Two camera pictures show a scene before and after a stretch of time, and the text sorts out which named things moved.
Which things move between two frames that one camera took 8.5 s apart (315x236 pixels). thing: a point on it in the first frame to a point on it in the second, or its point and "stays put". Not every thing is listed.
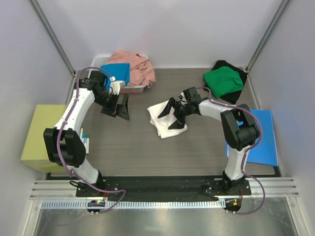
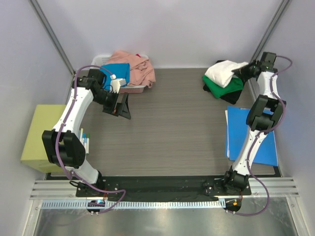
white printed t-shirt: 162,124 to 221,73
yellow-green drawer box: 33,154 stays put
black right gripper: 176,125 to 240,72
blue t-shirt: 121,72 stays put
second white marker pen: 84,139 stays put
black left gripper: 122,110 stays put
